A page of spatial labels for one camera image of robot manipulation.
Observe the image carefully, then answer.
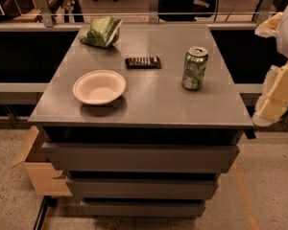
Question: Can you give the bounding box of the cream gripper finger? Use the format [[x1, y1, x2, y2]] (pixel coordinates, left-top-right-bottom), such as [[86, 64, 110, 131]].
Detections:
[[254, 12, 282, 38], [252, 63, 288, 127]]

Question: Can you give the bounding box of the green soda can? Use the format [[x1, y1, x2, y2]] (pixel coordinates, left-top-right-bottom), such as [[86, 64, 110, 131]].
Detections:
[[181, 46, 208, 90]]

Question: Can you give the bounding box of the cardboard box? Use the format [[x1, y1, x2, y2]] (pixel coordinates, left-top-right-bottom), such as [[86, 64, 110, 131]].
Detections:
[[11, 126, 71, 196]]

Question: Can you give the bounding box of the grey drawer cabinet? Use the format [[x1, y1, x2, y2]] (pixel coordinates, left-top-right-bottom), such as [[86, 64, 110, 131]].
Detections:
[[30, 23, 252, 218]]

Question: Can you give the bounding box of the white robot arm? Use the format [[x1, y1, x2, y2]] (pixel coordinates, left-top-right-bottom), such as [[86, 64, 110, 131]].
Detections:
[[252, 6, 288, 127]]

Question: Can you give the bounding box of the dark snack bar wrapper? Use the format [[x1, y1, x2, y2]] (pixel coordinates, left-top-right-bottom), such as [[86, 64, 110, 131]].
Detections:
[[125, 57, 161, 69]]

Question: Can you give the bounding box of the white paper bowl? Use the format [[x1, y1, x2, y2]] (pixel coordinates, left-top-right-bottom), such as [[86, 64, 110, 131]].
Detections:
[[73, 70, 126, 105]]

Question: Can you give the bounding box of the green chip bag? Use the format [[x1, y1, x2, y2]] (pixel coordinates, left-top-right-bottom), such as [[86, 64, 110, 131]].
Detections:
[[80, 17, 122, 48]]

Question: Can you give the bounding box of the black office chair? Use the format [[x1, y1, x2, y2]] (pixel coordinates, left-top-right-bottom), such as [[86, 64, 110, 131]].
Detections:
[[158, 0, 217, 21]]

